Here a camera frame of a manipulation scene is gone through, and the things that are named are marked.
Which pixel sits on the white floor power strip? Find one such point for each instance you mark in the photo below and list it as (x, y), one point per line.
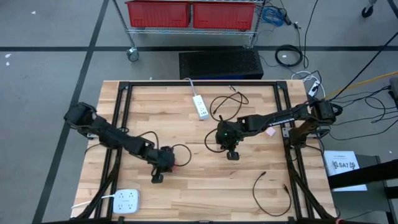
(314, 88)

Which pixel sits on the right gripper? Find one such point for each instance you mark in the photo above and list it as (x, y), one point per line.
(228, 133)

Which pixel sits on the red plastic storage bin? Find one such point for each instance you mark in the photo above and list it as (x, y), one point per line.
(158, 14)
(224, 15)

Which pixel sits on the square white outlet hub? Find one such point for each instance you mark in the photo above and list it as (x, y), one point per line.
(126, 201)

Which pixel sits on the black metal beam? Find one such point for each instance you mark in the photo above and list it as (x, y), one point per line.
(367, 175)

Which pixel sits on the grey side table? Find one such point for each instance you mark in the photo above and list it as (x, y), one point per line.
(373, 202)

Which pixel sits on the silver mounting bracket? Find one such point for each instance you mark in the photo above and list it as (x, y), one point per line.
(286, 132)

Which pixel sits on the black power adapter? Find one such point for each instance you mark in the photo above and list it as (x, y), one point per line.
(286, 15)

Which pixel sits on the long white power strip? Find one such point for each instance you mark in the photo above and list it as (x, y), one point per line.
(200, 107)

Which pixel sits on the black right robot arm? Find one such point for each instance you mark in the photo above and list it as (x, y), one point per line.
(264, 119)

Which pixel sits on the white printed paper sheet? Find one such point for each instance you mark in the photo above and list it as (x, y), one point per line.
(339, 157)

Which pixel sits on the black perforated computer case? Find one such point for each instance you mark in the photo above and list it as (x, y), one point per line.
(220, 63)

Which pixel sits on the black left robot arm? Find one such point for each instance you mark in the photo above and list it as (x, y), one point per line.
(118, 137)

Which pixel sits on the pink USB charger adapter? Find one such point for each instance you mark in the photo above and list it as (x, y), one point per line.
(271, 132)

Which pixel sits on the black caster wheel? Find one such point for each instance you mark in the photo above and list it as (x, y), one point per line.
(367, 12)

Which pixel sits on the black aluminium table frame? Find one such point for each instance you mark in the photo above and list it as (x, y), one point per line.
(149, 83)

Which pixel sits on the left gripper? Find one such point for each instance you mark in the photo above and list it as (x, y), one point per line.
(163, 160)

